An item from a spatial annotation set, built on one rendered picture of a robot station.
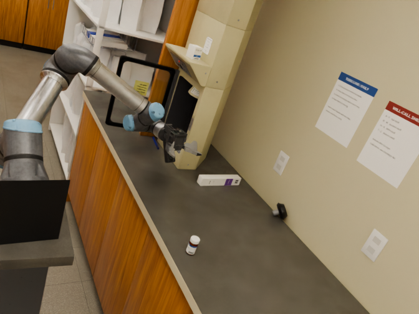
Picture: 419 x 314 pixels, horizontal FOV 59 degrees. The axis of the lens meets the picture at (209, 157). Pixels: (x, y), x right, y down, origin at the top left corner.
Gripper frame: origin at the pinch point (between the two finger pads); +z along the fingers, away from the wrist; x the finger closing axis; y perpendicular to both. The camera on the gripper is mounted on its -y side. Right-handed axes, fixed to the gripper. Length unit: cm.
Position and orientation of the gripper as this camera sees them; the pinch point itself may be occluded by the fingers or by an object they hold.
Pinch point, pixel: (188, 157)
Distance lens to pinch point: 162.3
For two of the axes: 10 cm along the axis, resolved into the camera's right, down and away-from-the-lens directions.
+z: 6.1, 4.8, -6.3
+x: 7.4, -0.7, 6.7
